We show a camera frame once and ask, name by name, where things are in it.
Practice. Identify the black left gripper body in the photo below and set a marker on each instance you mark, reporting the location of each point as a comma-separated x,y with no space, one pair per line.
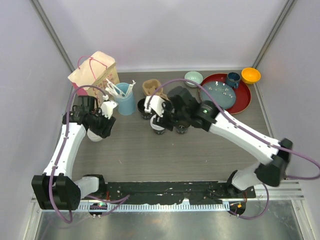
101,124

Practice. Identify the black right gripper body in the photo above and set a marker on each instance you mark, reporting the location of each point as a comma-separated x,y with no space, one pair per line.
170,116

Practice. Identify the black paper coffee cup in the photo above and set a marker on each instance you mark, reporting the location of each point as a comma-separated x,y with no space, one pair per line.
181,129

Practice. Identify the single white cup lid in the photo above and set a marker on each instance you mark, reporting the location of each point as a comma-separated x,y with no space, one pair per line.
153,126

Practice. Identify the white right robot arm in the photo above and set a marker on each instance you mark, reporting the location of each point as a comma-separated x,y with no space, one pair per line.
271,154

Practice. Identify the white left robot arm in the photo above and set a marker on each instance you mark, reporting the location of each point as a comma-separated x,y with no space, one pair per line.
54,188

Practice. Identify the mint green ceramic bowl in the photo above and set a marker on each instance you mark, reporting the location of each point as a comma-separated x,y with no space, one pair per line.
193,76

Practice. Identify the brown cardboard cup carrier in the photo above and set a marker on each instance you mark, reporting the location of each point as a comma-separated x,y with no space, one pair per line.
150,86

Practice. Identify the light blue straw cup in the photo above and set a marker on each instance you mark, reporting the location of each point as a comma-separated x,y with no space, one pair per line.
127,103

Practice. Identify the pink kraft paper bag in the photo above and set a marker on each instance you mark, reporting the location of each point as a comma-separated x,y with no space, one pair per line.
95,70

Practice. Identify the dark blue ceramic plate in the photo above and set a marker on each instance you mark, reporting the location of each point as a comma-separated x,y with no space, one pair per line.
223,94

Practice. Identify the dark blue ceramic mug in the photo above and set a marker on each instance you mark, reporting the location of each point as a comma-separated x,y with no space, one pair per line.
233,80

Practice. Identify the orange bowl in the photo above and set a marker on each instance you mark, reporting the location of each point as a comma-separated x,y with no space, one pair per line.
250,75

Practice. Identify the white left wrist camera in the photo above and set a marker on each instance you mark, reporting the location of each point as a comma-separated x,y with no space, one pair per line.
107,107

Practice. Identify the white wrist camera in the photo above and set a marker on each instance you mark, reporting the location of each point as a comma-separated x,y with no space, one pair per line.
107,107
154,103

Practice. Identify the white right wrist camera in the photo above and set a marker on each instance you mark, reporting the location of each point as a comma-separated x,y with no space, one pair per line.
154,103

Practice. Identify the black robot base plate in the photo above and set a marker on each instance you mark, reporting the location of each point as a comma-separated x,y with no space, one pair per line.
171,192

